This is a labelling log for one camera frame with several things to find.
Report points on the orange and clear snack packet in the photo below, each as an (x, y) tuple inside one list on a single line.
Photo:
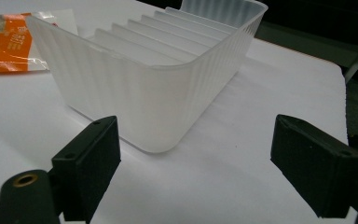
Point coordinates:
[(7, 43)]

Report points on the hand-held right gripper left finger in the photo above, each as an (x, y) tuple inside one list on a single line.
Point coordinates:
[(84, 168)]

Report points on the translucent white ribbed plastic bin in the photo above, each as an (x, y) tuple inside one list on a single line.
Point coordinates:
[(143, 93)]

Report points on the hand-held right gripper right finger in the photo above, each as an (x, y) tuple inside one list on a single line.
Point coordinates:
[(317, 174)]

